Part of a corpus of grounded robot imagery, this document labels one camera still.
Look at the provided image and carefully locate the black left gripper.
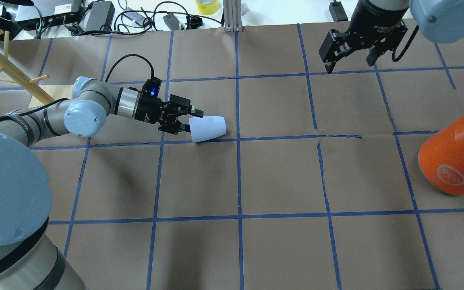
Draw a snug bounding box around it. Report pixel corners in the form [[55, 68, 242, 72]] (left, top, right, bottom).
[[135, 94, 204, 135]]

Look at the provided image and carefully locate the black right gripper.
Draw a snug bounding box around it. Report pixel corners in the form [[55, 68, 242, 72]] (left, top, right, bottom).
[[319, 0, 409, 74]]

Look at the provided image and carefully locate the white paper cup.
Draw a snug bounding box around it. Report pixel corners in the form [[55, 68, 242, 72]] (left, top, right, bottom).
[[188, 116, 227, 143]]

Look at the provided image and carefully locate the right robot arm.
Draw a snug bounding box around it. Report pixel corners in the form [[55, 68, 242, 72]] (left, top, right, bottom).
[[319, 0, 464, 74]]

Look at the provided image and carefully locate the wooden cup rack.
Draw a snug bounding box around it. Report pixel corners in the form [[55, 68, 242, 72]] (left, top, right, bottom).
[[0, 29, 74, 107]]

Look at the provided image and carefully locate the yellow tape roll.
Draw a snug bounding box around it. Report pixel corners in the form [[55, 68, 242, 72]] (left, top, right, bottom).
[[195, 0, 220, 15]]

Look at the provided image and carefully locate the black power adapter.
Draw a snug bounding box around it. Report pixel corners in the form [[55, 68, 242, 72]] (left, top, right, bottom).
[[83, 1, 115, 31]]

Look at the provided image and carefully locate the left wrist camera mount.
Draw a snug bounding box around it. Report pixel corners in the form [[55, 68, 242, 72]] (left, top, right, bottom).
[[141, 77, 162, 98]]

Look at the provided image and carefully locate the aluminium frame post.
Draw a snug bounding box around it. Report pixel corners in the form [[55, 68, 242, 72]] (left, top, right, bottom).
[[223, 0, 244, 32]]

